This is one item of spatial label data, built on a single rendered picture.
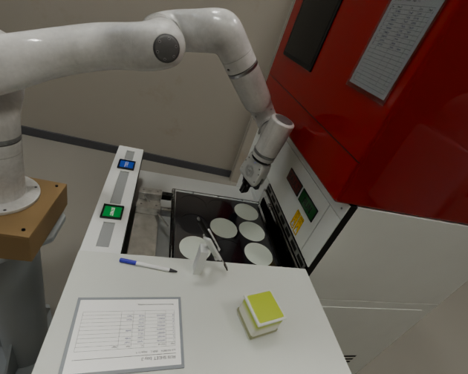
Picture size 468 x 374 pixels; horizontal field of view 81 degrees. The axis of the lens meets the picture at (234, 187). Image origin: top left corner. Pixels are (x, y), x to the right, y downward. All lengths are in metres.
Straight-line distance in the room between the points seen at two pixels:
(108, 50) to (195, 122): 2.10
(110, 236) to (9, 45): 0.46
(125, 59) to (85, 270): 0.48
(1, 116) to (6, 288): 0.59
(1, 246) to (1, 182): 0.17
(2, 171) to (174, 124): 2.05
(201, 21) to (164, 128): 2.12
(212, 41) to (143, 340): 0.68
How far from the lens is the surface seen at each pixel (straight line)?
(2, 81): 0.76
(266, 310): 0.66
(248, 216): 1.09
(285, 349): 0.72
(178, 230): 0.93
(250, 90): 0.82
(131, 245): 0.89
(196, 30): 0.78
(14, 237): 0.90
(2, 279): 1.17
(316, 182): 0.90
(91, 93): 2.85
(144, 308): 0.67
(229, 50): 0.78
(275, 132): 0.91
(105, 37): 0.74
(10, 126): 0.87
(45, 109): 3.06
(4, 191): 0.95
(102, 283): 0.70
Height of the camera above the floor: 1.54
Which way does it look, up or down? 32 degrees down
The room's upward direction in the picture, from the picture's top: 21 degrees clockwise
